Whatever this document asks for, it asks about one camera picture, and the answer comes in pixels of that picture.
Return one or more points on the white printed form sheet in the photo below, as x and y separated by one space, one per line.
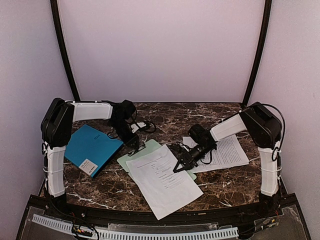
164 191

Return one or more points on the blue file folder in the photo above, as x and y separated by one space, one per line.
91 150

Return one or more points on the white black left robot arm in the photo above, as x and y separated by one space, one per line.
56 129

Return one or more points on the black frame post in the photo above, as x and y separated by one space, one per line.
259 52
63 49

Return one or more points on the black right frame post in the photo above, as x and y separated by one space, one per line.
259 52

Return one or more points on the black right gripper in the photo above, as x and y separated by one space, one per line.
188 157

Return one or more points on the stapled text document stack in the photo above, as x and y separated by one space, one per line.
229 154

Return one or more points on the mint green clipboard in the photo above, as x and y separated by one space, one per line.
140 155

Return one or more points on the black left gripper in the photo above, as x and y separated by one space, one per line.
132 141

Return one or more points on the white slotted cable duct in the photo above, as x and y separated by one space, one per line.
138 232

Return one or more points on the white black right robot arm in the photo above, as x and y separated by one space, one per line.
265 129

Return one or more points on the black left frame post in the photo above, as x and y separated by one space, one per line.
63 49

